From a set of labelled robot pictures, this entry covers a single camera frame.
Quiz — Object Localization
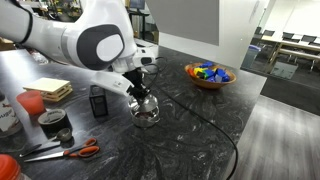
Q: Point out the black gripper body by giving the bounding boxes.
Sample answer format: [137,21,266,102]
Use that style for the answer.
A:
[123,68,149,99]

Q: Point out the silver pot lid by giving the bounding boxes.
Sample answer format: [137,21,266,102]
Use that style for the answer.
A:
[128,94,158,112]

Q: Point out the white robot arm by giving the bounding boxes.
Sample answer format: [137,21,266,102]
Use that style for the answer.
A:
[0,0,155,100]

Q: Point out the orange lid creamer bottle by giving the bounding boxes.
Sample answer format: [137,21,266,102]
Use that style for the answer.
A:
[0,154,31,180]

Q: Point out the silver metal pot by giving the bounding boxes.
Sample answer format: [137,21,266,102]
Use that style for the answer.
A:
[131,108,160,128]

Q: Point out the colourful toy blocks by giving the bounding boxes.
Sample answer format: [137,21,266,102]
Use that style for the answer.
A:
[187,62,230,83]

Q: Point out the wooden bowl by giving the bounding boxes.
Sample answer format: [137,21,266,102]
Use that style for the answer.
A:
[184,62,237,89]

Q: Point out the metal measuring spoon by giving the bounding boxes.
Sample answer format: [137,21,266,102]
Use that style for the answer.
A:
[19,128,72,158]

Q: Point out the orange plastic cup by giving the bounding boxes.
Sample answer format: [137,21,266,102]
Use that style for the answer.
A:
[16,90,45,115]

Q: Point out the wooden table background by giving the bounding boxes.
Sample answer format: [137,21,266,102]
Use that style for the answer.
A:
[262,36,320,73]

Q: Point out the black power cable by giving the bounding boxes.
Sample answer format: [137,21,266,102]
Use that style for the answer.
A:
[139,56,239,180]

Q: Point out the black open cube frame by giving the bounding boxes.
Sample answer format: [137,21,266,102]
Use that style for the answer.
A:
[89,85,108,117]

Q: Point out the orange handled scissors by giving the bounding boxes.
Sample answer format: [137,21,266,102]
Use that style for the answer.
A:
[27,138,100,162]

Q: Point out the black duct tape roll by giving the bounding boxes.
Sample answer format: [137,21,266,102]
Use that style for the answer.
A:
[38,109,71,133]

